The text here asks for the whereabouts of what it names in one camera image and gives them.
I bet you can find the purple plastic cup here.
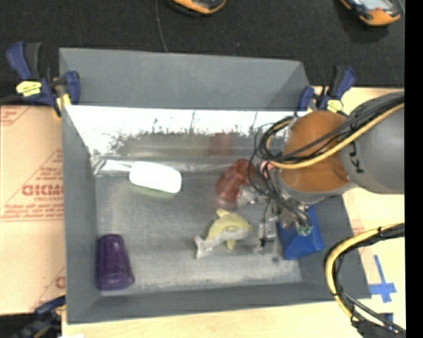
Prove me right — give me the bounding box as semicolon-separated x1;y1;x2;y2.
94;234;135;292

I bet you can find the blue box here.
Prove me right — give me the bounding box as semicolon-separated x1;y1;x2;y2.
275;206;326;261

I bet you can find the grey metal bin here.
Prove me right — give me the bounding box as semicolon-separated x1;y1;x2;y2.
59;47;371;324

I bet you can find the yellow and grey toy dolphin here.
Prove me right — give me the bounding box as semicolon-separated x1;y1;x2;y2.
193;208;254;259

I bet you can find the white and green sponge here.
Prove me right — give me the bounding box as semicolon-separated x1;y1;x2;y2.
128;161;183;199

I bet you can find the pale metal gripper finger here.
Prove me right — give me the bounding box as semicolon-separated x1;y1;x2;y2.
268;215;281;254
257;222;269;255

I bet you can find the brown cardboard board red print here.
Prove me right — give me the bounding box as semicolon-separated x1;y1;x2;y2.
0;104;67;316

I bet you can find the clear red plastic cup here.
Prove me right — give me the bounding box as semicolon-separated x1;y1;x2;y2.
215;158;257;209

